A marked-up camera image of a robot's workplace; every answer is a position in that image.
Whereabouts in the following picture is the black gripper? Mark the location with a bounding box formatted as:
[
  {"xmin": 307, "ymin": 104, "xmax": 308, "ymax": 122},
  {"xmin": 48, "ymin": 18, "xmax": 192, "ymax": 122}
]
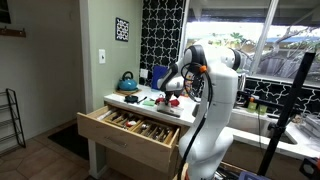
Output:
[{"xmin": 162, "ymin": 88, "xmax": 182, "ymax": 107}]

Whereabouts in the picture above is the green sponge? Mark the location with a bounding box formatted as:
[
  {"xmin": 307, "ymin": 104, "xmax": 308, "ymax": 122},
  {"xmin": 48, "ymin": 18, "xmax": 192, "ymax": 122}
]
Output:
[{"xmin": 142, "ymin": 99, "xmax": 157, "ymax": 107}]

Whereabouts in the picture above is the clear plastic sponge holder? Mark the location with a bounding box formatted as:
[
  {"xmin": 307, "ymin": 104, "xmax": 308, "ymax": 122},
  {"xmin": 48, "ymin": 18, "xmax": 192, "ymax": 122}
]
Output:
[{"xmin": 156, "ymin": 100, "xmax": 184, "ymax": 118}]

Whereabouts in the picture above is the red cloth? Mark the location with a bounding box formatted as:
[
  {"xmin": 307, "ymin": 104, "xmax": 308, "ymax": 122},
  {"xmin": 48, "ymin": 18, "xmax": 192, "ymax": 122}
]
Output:
[{"xmin": 154, "ymin": 94, "xmax": 181, "ymax": 108}]

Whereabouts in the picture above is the colourful patterned item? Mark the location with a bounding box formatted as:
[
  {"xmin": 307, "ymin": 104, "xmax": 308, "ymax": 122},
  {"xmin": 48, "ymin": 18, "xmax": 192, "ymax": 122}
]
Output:
[{"xmin": 183, "ymin": 71, "xmax": 196, "ymax": 98}]

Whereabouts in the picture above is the small black dish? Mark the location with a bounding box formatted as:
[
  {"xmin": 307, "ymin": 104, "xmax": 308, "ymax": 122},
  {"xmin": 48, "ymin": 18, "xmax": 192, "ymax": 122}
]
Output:
[{"xmin": 124, "ymin": 95, "xmax": 139, "ymax": 104}]

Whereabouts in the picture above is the wooden cutlery organizer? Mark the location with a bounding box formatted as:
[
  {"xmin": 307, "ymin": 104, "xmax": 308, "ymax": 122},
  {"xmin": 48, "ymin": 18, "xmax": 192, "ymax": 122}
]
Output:
[{"xmin": 99, "ymin": 108, "xmax": 178, "ymax": 145}]

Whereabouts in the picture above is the square wooden trivet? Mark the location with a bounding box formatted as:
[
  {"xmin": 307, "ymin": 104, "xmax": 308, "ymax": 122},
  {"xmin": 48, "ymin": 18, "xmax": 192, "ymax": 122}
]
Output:
[{"xmin": 114, "ymin": 88, "xmax": 141, "ymax": 97}]

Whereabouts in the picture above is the teal kettle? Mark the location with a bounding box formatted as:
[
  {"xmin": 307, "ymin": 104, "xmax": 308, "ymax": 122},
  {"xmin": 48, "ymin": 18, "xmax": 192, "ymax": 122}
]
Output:
[{"xmin": 117, "ymin": 70, "xmax": 139, "ymax": 92}]

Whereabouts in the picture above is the wooden drawer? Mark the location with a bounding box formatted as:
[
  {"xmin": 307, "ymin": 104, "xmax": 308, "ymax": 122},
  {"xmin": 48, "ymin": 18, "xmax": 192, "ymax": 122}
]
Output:
[{"xmin": 76, "ymin": 103, "xmax": 183, "ymax": 174}]

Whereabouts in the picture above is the metal faucet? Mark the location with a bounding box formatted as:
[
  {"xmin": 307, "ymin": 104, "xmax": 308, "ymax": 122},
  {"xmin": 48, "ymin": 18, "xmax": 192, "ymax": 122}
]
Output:
[{"xmin": 237, "ymin": 73, "xmax": 248, "ymax": 109}]

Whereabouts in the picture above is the kitchen sink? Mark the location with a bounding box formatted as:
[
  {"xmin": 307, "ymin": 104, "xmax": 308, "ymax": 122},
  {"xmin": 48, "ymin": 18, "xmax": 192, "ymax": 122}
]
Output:
[{"xmin": 226, "ymin": 109, "xmax": 298, "ymax": 146}]

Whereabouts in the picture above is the white counter leg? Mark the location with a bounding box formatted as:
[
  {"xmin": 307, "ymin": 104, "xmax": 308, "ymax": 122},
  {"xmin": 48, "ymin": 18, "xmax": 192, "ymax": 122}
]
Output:
[{"xmin": 87, "ymin": 138, "xmax": 108, "ymax": 179}]

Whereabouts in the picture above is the dark door mat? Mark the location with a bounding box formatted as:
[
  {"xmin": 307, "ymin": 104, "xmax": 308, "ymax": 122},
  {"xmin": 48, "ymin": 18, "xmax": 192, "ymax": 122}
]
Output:
[{"xmin": 47, "ymin": 123, "xmax": 90, "ymax": 161}]

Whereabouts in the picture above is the blue plastic item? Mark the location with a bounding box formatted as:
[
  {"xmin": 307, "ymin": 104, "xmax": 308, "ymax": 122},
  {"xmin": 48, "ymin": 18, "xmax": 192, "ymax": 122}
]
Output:
[{"xmin": 238, "ymin": 170, "xmax": 271, "ymax": 180}]

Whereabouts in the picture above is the black tripod pole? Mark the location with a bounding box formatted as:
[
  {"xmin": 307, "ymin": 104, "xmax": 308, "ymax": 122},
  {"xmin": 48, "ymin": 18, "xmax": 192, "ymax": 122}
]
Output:
[{"xmin": 257, "ymin": 51, "xmax": 317, "ymax": 178}]

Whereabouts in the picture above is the stack of grey trays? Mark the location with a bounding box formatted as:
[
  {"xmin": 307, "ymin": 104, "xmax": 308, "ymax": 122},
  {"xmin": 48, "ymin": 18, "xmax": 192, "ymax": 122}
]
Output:
[{"xmin": 298, "ymin": 113, "xmax": 320, "ymax": 139}]

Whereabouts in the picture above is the black metal rack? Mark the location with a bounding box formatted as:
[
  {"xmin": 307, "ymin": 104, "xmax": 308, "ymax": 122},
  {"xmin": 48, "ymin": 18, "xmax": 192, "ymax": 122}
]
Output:
[{"xmin": 0, "ymin": 88, "xmax": 27, "ymax": 156}]

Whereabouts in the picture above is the black box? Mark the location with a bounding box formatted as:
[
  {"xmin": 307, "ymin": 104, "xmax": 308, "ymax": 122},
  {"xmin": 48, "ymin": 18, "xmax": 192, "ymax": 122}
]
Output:
[{"xmin": 299, "ymin": 156, "xmax": 320, "ymax": 180}]

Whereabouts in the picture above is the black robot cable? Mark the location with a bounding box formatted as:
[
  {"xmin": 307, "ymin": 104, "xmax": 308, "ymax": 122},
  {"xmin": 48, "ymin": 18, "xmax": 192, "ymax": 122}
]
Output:
[{"xmin": 176, "ymin": 62, "xmax": 214, "ymax": 180}]

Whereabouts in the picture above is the white wall outlet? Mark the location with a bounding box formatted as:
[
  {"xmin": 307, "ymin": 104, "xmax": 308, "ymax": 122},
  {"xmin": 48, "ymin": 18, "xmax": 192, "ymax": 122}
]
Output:
[{"xmin": 139, "ymin": 68, "xmax": 150, "ymax": 80}]

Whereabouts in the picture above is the white light switch plate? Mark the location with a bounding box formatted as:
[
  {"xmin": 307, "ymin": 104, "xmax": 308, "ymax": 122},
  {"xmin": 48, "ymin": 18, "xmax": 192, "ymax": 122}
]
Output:
[{"xmin": 98, "ymin": 48, "xmax": 107, "ymax": 65}]

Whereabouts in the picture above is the black white patterned wall art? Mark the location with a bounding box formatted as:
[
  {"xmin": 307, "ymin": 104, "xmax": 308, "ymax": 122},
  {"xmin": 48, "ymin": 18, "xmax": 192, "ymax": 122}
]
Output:
[{"xmin": 115, "ymin": 17, "xmax": 130, "ymax": 43}]

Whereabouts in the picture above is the white window frame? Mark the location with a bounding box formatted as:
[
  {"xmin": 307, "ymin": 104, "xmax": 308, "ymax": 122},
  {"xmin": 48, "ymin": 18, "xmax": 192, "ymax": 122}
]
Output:
[{"xmin": 181, "ymin": 0, "xmax": 320, "ymax": 88}]

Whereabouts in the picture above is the wooden coat hook rail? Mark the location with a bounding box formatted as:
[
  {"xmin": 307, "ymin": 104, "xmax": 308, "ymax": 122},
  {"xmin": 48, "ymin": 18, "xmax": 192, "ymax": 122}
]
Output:
[{"xmin": 0, "ymin": 26, "xmax": 27, "ymax": 38}]

